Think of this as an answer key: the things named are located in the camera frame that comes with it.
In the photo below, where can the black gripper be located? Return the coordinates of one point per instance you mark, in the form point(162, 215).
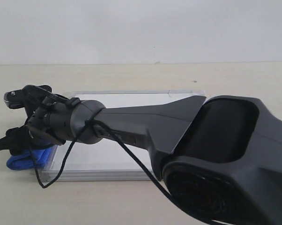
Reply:
point(46, 125)

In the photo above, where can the blue microfibre cloth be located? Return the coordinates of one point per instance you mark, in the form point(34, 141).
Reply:
point(25, 161)

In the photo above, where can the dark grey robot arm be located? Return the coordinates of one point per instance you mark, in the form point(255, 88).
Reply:
point(220, 159)

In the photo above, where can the white board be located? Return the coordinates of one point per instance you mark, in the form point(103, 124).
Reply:
point(89, 161)

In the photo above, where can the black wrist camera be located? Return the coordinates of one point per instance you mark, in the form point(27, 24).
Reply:
point(25, 98)

